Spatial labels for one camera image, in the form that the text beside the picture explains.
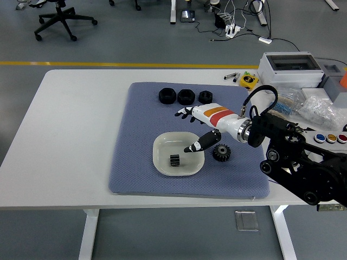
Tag white flat box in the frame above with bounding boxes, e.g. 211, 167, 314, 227
300, 87, 330, 102

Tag clear bag of white parts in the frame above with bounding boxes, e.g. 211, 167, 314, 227
297, 95, 347, 130

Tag white square shallow dish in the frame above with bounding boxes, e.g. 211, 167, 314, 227
152, 131, 205, 177

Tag grey under-table control panel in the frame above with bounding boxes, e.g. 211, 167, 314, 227
316, 203, 347, 212

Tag white button control box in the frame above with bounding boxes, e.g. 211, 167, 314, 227
302, 123, 347, 155

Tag small black spur gear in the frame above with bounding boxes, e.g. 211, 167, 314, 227
168, 153, 181, 168

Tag white power strip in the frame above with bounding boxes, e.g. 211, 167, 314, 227
225, 24, 242, 38

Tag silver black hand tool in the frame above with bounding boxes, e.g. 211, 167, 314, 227
223, 71, 241, 82

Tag white table leg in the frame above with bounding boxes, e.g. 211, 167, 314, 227
270, 205, 298, 260
78, 209, 100, 260

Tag black office chair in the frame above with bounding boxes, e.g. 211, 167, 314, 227
34, 0, 98, 42

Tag large black spur gear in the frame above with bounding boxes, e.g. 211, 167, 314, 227
212, 144, 231, 163

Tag grey electrical enclosure box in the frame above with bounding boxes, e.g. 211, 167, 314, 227
256, 51, 325, 93

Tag blue-grey textured mat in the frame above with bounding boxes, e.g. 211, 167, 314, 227
108, 82, 271, 200

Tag small black hex nut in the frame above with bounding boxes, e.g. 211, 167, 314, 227
198, 90, 213, 105

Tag grey plastic box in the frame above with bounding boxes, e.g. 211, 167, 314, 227
317, 58, 347, 104

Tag large black hex nut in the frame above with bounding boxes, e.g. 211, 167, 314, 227
158, 87, 176, 105
177, 88, 195, 106

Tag black floor cable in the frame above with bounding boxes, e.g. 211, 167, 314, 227
210, 32, 301, 53

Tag black office chair base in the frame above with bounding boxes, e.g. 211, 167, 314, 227
109, 0, 142, 11

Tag metal floor plate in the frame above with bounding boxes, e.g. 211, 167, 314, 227
235, 210, 259, 232

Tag black desk phone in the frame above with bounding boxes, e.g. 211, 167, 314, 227
180, 10, 196, 23

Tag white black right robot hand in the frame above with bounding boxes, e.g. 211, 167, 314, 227
175, 103, 247, 153

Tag yellow tape measure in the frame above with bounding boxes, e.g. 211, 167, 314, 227
239, 74, 260, 90

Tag black power adapter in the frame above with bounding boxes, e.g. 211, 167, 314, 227
214, 13, 227, 28

